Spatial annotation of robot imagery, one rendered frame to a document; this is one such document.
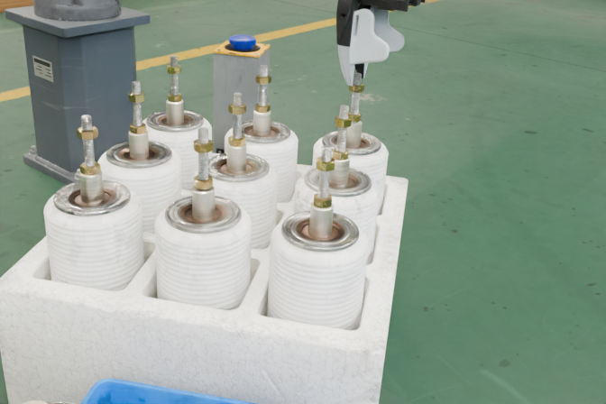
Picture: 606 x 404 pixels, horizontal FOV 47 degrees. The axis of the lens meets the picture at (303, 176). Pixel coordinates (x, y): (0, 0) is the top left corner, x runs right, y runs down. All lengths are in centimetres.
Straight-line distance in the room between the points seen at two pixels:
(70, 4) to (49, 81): 14
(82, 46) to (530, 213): 86
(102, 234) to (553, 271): 74
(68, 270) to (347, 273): 28
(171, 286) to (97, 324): 8
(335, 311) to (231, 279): 11
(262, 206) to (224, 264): 13
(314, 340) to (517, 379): 37
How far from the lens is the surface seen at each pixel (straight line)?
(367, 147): 87
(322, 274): 64
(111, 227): 70
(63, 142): 134
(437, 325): 100
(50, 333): 75
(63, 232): 71
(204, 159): 66
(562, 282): 116
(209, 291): 68
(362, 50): 81
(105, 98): 132
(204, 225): 67
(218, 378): 70
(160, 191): 80
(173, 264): 68
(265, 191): 77
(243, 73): 103
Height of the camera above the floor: 58
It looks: 25 degrees down
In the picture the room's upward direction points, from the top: 4 degrees clockwise
